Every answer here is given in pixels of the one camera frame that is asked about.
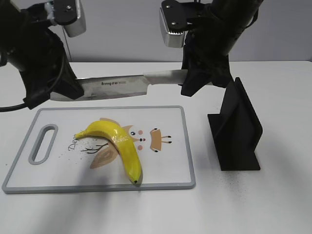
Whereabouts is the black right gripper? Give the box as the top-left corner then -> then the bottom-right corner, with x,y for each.
181,32 -> 232,97

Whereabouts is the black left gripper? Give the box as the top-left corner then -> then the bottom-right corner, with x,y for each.
4,26 -> 84,110

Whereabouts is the white-handled kitchen knife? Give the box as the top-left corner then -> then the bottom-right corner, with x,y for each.
48,69 -> 189,102

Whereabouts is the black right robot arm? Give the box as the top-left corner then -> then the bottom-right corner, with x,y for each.
181,0 -> 262,97

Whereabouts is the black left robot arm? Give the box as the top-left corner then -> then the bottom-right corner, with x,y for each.
0,0 -> 86,112

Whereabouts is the yellow plastic banana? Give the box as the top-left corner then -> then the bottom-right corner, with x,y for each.
75,120 -> 142,184

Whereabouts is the black knife stand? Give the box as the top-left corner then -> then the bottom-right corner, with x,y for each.
207,77 -> 263,171

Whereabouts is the white grey-rimmed cutting board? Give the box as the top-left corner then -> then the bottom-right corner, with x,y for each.
2,106 -> 195,194

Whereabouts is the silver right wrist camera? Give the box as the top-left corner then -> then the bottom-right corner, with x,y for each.
159,0 -> 203,49

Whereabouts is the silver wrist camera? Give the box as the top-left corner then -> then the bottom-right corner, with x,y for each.
159,0 -> 203,49
45,0 -> 87,38

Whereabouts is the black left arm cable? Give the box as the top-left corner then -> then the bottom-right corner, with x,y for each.
0,48 -> 68,112

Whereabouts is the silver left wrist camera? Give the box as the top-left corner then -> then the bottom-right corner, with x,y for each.
45,0 -> 87,38

